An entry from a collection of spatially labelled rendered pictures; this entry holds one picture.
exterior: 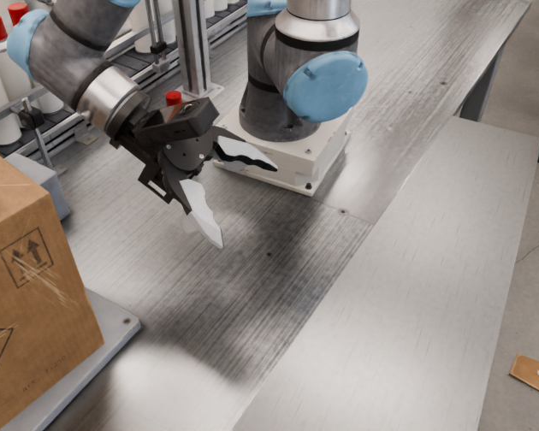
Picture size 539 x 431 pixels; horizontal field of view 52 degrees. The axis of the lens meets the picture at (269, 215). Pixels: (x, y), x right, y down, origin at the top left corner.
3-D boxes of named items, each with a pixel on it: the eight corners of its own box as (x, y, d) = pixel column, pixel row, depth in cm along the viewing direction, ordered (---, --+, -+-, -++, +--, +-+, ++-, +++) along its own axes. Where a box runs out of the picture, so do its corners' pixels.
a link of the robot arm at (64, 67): (22, -1, 62) (-11, 60, 65) (101, 63, 63) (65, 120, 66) (57, 0, 69) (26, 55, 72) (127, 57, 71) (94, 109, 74)
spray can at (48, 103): (51, 97, 111) (19, -3, 96) (69, 106, 109) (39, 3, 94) (31, 110, 107) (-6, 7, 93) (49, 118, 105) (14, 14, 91)
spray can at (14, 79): (30, 111, 107) (-7, 8, 93) (48, 120, 105) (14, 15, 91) (8, 124, 104) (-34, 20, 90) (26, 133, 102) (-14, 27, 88)
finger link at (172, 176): (209, 212, 68) (186, 151, 70) (215, 206, 66) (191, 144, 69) (174, 219, 65) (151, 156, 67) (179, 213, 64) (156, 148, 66)
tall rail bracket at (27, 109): (37, 160, 104) (8, 83, 93) (63, 174, 102) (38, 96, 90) (23, 169, 102) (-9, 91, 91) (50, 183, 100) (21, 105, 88)
